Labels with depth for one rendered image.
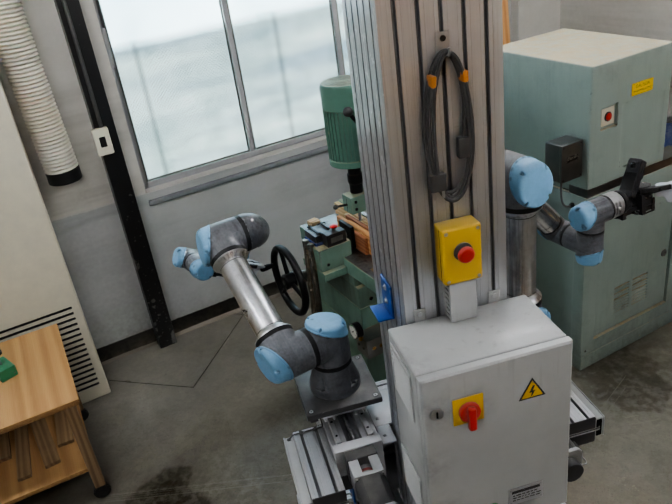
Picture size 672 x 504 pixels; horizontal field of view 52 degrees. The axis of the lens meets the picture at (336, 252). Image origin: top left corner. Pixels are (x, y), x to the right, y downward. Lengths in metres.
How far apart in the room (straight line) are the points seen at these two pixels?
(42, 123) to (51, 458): 1.43
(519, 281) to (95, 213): 2.35
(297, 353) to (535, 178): 0.77
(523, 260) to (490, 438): 0.53
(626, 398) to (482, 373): 1.92
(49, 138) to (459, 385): 2.38
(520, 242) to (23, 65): 2.24
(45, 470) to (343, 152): 1.77
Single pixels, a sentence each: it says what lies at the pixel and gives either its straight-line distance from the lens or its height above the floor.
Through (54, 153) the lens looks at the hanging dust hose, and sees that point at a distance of 3.36.
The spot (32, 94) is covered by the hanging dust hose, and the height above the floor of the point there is 1.50.
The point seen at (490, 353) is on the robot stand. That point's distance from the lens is 1.47.
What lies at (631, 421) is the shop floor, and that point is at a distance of 3.21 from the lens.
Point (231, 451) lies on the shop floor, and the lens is 3.18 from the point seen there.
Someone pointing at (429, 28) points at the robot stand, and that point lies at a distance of 1.35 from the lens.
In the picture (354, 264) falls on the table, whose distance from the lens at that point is 2.51.
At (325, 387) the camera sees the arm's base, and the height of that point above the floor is 0.86.
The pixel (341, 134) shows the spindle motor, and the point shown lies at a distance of 2.51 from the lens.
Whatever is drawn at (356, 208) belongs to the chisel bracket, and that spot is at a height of 1.02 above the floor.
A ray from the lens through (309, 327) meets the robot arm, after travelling 1.92.
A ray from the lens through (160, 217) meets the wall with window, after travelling 3.74.
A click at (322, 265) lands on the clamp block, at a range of 2.53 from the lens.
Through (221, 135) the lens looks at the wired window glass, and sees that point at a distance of 3.81.
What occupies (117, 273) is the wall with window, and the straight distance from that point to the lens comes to 3.80.
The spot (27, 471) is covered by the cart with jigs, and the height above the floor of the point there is 0.20.
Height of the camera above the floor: 2.11
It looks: 28 degrees down
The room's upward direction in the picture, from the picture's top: 8 degrees counter-clockwise
